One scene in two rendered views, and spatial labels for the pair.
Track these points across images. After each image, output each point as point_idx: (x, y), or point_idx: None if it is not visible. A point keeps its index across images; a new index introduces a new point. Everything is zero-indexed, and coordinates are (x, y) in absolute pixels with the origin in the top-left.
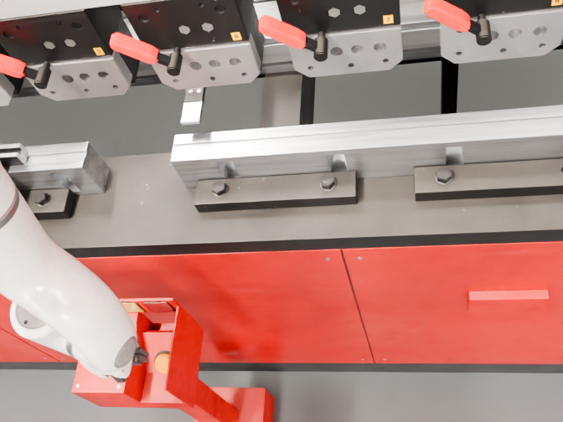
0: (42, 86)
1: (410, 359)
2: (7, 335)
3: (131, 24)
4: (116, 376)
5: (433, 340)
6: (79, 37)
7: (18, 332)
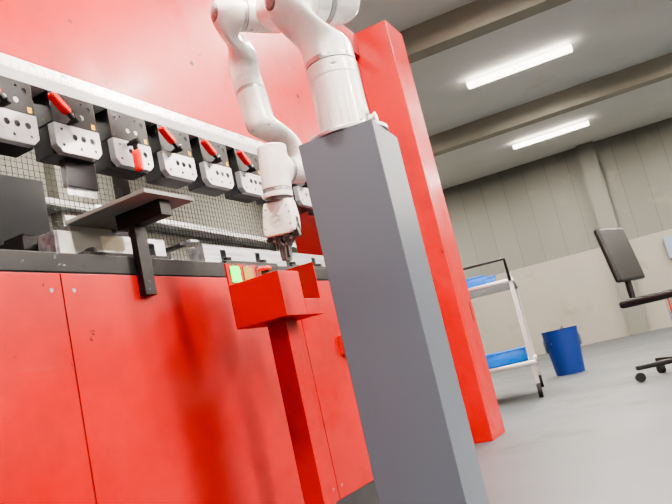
0: (183, 148)
1: (351, 480)
2: (89, 497)
3: (200, 145)
4: (299, 221)
5: (348, 427)
6: (184, 144)
7: (277, 142)
